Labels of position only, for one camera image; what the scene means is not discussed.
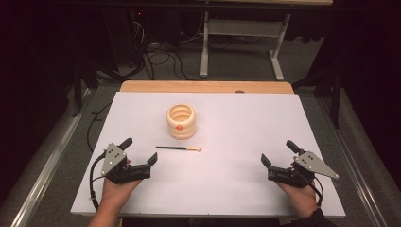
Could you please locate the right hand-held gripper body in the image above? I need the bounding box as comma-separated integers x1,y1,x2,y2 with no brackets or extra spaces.
267,151,340,189

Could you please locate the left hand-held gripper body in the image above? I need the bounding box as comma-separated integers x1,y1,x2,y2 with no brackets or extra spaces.
100,143,152,185

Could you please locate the black-handled makeup brush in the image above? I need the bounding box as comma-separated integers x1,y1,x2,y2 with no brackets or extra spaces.
155,145,202,153

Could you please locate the cream ribbed brush pot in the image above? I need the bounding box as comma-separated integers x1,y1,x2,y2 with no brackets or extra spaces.
166,103,197,141

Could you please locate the person's left hand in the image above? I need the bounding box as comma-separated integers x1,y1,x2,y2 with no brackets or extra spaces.
100,178,142,216

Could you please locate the person's right hand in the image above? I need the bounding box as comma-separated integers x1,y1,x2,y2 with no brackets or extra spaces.
275,181,318,218

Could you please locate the white table board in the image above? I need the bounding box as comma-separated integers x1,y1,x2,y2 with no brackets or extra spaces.
70,91,346,218

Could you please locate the black metal stand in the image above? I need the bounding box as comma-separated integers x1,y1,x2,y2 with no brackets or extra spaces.
292,61,344,130
71,60,99,118

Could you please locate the wooden table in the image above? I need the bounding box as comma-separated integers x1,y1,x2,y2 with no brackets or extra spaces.
119,79,295,95

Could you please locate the dark computer tower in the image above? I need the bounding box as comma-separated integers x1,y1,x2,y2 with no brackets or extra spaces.
103,9,147,68

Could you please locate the right hand-held gripper cable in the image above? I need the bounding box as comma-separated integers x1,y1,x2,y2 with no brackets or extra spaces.
296,171,325,208

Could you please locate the hand-held gripper cable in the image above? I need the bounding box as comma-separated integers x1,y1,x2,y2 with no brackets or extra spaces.
89,150,107,212
296,171,325,208

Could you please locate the left hand-held gripper cable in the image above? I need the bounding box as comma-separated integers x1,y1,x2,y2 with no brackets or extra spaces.
89,150,107,212

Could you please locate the black floor cable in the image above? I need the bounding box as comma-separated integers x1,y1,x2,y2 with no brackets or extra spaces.
86,102,113,154

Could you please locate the aluminium floor rail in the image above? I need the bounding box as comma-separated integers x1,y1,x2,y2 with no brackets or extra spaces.
0,89,94,227
316,96,401,227

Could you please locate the tangle of black floor cables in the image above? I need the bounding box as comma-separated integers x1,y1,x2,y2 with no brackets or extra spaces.
126,18,198,81

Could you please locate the white metal desk frame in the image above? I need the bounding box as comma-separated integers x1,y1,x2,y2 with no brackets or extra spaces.
200,11,292,81

